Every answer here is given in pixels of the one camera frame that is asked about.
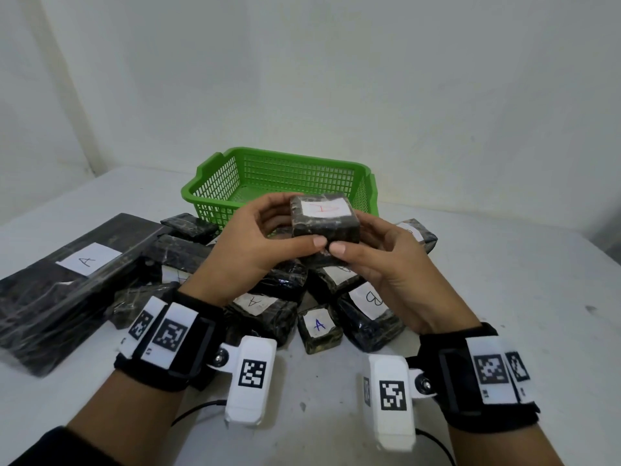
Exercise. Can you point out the person's left hand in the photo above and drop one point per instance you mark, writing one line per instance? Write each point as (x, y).
(242, 257)

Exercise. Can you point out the person's right hand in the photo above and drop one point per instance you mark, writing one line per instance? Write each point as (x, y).
(407, 281)

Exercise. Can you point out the black packet red-marked label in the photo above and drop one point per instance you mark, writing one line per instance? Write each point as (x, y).
(325, 228)

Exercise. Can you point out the green plastic mesh basket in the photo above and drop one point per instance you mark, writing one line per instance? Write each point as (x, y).
(291, 174)

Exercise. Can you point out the small packet blue A label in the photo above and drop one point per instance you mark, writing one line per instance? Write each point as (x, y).
(318, 327)

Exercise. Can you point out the pile of black packets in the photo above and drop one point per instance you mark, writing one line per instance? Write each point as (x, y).
(43, 296)

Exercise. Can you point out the person's right forearm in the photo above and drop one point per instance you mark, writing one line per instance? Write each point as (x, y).
(495, 446)

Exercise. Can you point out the person's left forearm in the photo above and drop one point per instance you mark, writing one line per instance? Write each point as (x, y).
(116, 422)

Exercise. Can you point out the black left wristband with markers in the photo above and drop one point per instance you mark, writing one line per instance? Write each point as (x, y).
(167, 334)

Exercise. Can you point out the black wristband with markers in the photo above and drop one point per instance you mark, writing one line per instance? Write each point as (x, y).
(490, 371)
(167, 334)

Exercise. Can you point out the black right wristband with markers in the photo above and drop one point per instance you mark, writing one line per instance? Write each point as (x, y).
(490, 371)

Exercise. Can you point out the black packet labelled B near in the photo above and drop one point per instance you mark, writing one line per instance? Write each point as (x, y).
(434, 437)

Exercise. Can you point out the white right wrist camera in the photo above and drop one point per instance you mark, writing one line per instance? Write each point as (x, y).
(390, 397)

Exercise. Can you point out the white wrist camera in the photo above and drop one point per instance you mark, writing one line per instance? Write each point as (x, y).
(390, 397)
(250, 378)

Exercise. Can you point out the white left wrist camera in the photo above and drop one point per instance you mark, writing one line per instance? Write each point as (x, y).
(250, 378)

